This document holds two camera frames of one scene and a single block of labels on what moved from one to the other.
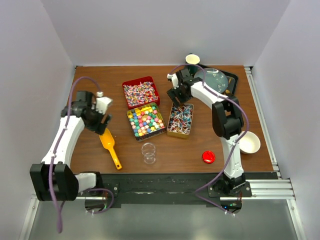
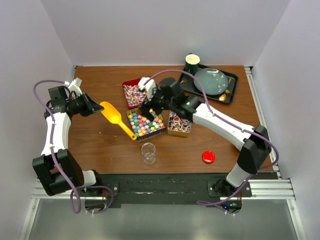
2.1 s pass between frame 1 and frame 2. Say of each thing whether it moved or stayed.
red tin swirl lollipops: stayed
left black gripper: moved
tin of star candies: stayed
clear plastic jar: stayed
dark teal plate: stayed
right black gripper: moved
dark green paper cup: stayed
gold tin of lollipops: stayed
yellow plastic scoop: moved
